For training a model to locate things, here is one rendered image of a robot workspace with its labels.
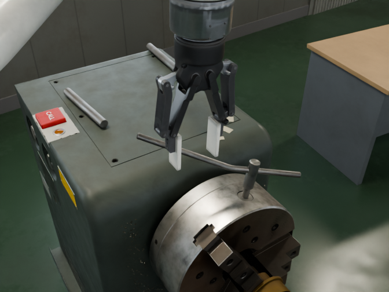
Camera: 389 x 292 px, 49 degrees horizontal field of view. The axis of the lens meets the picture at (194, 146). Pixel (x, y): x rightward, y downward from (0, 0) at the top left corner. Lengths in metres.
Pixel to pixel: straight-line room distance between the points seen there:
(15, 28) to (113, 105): 0.62
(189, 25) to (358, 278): 1.99
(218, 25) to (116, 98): 0.62
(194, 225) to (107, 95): 0.49
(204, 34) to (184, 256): 0.45
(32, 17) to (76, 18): 3.08
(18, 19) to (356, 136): 2.42
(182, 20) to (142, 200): 0.43
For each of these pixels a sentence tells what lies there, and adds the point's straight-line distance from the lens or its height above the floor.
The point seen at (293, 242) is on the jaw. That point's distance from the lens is 1.00.
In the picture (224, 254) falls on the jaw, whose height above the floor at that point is 1.20.
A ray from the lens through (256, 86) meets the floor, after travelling 3.81.
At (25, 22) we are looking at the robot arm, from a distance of 0.56.
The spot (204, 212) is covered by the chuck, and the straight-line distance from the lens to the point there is 0.86.
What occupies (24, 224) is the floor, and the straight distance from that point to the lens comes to 2.68.
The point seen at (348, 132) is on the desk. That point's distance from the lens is 2.82.
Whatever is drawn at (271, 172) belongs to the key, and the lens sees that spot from 0.86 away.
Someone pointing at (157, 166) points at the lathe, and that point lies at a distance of 0.93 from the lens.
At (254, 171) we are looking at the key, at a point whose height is 1.30.
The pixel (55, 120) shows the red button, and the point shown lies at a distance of 1.10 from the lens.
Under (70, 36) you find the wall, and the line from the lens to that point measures 3.67.
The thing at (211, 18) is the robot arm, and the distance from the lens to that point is 0.59.
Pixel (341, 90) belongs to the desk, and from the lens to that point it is 2.78.
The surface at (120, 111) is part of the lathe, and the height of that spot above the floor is 1.26.
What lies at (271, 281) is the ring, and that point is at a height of 1.12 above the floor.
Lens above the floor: 1.85
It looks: 37 degrees down
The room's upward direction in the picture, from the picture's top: straight up
